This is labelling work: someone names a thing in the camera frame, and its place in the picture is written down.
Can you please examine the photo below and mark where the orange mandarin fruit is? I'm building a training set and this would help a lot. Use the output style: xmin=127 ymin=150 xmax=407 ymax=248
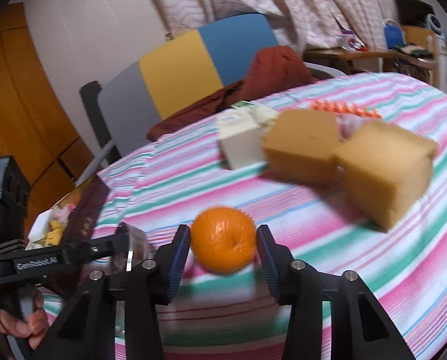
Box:
xmin=190 ymin=206 xmax=257 ymax=275

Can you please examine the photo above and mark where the orange plastic rack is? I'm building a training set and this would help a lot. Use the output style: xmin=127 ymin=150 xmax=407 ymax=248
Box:
xmin=310 ymin=99 xmax=382 ymax=119

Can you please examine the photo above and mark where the pink rolled sock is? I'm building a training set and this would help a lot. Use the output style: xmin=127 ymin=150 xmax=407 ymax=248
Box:
xmin=337 ymin=114 xmax=367 ymax=141

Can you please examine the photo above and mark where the wooden wardrobe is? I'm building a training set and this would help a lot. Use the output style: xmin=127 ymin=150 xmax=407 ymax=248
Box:
xmin=0 ymin=3 xmax=93 ymax=231

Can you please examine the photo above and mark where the white mug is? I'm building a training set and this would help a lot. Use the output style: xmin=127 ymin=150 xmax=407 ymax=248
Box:
xmin=337 ymin=31 xmax=360 ymax=51

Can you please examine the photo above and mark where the tan sponge block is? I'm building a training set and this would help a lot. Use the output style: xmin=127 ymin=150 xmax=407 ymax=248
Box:
xmin=262 ymin=109 xmax=341 ymax=185
xmin=335 ymin=119 xmax=438 ymax=229

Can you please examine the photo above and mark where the green yellow medicine box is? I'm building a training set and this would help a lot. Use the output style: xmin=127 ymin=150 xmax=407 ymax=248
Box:
xmin=231 ymin=100 xmax=259 ymax=109

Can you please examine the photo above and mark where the person left hand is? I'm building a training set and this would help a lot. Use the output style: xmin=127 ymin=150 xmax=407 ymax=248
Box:
xmin=0 ymin=287 xmax=50 ymax=351

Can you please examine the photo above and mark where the striped pink tablecloth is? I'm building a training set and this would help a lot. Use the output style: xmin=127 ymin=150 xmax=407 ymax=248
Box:
xmin=39 ymin=71 xmax=447 ymax=360

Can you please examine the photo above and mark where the grey yellow blue chair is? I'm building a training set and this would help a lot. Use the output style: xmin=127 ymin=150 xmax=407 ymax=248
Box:
xmin=74 ymin=12 xmax=347 ymax=189

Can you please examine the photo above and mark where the dark red puffer jacket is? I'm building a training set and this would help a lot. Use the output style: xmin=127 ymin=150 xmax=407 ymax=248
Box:
xmin=146 ymin=46 xmax=318 ymax=141

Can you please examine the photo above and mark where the gold tin tray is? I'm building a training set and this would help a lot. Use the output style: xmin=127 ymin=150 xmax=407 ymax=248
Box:
xmin=26 ymin=175 xmax=110 ymax=250

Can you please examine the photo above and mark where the cream rolled sock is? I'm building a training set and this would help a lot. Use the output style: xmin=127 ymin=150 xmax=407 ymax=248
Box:
xmin=252 ymin=104 xmax=280 ymax=128

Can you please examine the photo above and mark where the cream tall carton box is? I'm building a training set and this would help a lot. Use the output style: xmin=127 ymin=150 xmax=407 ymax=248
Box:
xmin=216 ymin=108 xmax=264 ymax=170

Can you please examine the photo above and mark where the wooden side desk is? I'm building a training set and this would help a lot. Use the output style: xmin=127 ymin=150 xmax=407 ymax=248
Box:
xmin=303 ymin=26 xmax=447 ymax=92

